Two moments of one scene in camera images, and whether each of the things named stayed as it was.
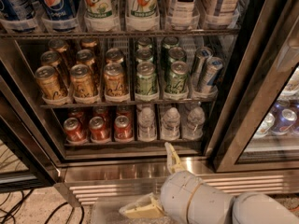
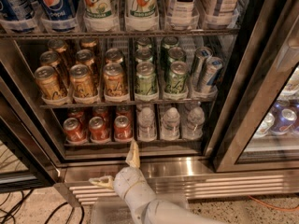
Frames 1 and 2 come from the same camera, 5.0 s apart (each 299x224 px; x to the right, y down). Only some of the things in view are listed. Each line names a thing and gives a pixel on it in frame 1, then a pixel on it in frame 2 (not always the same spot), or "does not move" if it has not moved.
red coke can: [75, 131] does not move
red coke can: [127, 111] does not move
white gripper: [176, 195] -> [127, 179]
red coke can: [122, 129] does not move
